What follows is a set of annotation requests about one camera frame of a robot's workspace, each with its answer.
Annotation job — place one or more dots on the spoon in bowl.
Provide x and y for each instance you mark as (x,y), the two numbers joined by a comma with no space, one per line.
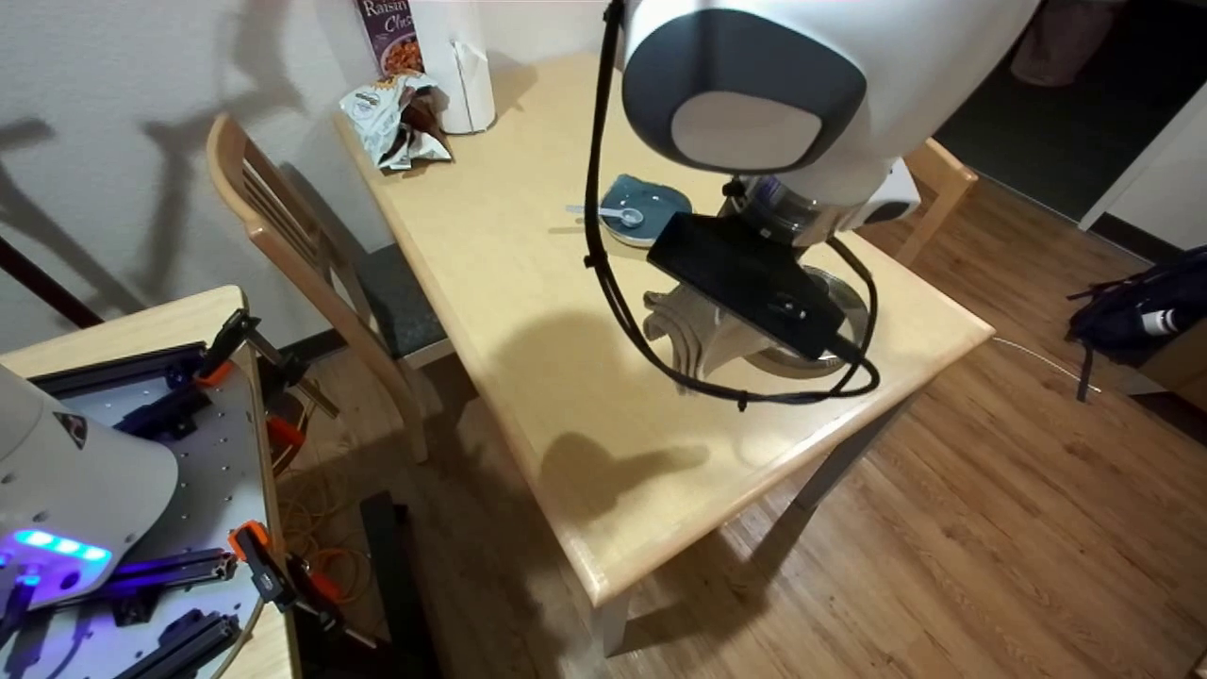
(590,215)

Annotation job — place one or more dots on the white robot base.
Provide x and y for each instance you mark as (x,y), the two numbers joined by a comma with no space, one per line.
(75,496)

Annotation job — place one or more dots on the purple cereal box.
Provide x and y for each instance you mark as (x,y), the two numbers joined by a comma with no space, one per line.
(392,35)

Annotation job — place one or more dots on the white plastic jug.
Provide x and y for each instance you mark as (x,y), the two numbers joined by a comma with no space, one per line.
(461,74)

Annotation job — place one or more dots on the crumpled snack bag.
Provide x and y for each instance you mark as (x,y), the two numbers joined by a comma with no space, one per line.
(396,121)

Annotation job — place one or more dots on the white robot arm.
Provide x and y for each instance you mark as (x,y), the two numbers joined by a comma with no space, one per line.
(810,104)

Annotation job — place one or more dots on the wooden chair with grey seat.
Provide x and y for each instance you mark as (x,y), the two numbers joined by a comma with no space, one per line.
(372,298)

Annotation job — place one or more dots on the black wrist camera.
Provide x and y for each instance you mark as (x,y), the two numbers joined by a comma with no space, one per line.
(747,276)

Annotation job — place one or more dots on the blue bowl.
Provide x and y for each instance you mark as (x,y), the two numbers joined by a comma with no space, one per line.
(639,207)

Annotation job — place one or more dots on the wooden chair near lid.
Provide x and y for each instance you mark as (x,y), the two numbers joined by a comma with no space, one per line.
(930,183)

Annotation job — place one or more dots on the orange black clamp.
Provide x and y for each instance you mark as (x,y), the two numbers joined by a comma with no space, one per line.
(289,584)

